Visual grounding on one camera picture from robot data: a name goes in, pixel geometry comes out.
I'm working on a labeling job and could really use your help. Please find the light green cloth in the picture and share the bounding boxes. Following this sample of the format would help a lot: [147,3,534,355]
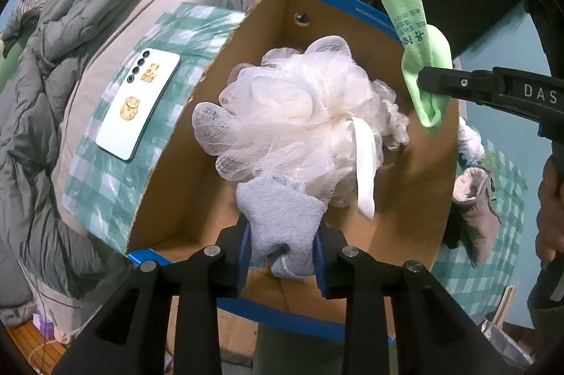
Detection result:
[381,0,453,133]

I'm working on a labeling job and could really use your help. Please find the grey knit sock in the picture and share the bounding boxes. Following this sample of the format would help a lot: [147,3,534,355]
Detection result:
[235,174,327,281]

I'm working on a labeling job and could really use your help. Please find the white smartphone with cat stickers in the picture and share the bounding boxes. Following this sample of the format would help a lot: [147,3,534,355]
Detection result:
[96,47,182,162]

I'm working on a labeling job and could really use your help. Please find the green checked tablecloth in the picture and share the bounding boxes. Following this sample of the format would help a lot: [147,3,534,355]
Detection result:
[62,2,529,316]

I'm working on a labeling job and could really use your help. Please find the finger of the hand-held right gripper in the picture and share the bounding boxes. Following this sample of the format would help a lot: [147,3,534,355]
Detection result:
[416,65,564,143]

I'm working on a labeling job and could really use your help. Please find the blue cardboard box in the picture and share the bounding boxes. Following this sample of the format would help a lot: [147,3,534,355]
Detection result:
[125,0,461,344]

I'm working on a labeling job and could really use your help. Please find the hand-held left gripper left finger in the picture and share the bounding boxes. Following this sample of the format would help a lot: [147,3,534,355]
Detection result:
[52,223,252,375]

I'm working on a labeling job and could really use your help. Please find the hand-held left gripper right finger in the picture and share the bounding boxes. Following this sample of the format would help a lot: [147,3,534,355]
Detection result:
[311,220,529,375]

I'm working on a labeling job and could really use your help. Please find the brown fleece slipper sock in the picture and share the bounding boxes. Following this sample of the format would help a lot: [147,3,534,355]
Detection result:
[443,165,501,267]

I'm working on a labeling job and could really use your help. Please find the grey puffer jacket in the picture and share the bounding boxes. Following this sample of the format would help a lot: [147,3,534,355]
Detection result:
[0,0,161,327]

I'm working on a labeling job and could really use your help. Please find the person's right hand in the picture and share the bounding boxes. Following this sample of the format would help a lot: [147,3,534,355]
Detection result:
[537,158,564,263]

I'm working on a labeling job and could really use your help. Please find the person's olive trousers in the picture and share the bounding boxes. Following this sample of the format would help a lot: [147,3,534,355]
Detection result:
[253,322,349,375]

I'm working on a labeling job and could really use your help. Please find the striped cloth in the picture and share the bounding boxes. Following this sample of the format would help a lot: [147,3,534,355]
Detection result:
[0,0,56,45]

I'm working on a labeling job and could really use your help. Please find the white mesh bath pouf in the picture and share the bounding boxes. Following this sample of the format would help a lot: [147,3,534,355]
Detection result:
[191,35,410,221]

